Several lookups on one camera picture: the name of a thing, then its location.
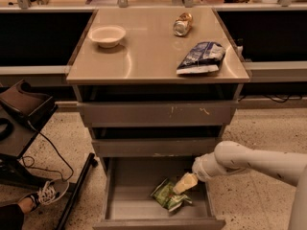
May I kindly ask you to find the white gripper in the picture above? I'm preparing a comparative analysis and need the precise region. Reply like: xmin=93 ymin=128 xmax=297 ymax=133
xmin=173 ymin=152 xmax=220 ymax=195

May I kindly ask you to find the green jalapeno chip bag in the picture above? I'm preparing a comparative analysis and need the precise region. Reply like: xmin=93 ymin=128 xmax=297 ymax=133
xmin=151 ymin=178 xmax=192 ymax=212

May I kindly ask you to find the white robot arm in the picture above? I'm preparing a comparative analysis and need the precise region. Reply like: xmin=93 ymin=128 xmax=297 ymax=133
xmin=173 ymin=141 xmax=307 ymax=230

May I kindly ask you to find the open bottom drawer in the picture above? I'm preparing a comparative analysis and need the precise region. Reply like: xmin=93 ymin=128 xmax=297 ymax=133
xmin=93 ymin=156 xmax=225 ymax=230

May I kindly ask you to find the top drawer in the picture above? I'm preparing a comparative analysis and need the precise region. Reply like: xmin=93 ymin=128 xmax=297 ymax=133
xmin=77 ymin=101 xmax=238 ymax=127

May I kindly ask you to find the middle drawer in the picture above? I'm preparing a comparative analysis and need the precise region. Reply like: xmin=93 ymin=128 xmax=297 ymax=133
xmin=92 ymin=126 xmax=224 ymax=157

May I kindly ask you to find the grey drawer cabinet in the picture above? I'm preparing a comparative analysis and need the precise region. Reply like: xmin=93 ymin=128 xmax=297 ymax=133
xmin=65 ymin=6 xmax=251 ymax=230

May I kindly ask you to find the blue chip bag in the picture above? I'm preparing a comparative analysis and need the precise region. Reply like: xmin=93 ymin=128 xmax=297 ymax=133
xmin=177 ymin=41 xmax=225 ymax=75

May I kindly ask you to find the black floor bar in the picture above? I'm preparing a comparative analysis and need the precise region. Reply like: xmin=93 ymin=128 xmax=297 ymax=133
xmin=55 ymin=153 xmax=98 ymax=230

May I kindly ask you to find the grey sneaker with laces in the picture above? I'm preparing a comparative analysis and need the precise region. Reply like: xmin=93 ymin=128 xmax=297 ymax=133
xmin=26 ymin=179 xmax=69 ymax=208

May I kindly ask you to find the crushed metal can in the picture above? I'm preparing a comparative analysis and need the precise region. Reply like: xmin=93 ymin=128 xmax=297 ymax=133
xmin=173 ymin=12 xmax=193 ymax=36

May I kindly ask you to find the white bowl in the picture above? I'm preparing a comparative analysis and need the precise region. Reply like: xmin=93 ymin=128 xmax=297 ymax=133
xmin=88 ymin=25 xmax=126 ymax=48

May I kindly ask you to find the person's leg in black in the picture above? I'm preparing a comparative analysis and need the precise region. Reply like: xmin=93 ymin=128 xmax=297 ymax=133
xmin=0 ymin=197 xmax=35 ymax=230

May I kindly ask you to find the black cable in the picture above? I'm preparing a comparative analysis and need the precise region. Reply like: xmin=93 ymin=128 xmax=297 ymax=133
xmin=20 ymin=120 xmax=75 ymax=183

